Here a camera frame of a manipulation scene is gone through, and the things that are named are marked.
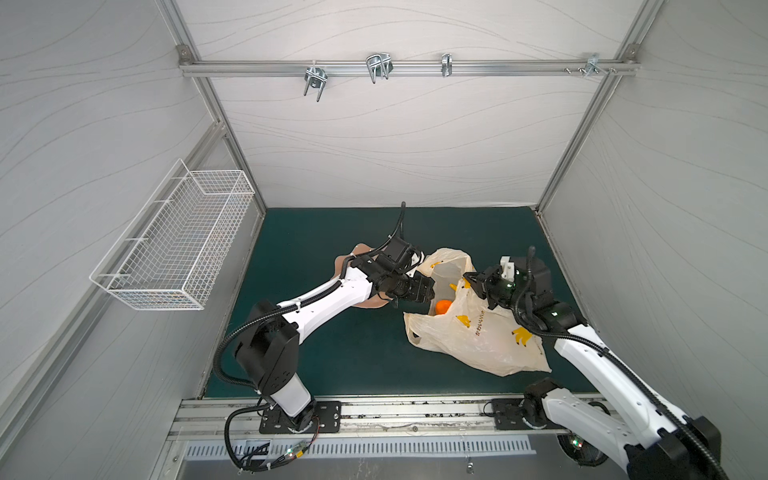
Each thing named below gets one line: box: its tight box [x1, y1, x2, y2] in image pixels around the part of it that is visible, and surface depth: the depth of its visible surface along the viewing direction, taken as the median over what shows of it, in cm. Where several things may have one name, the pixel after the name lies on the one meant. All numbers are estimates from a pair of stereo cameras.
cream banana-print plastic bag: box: [404, 248, 552, 376], surface depth 74 cm
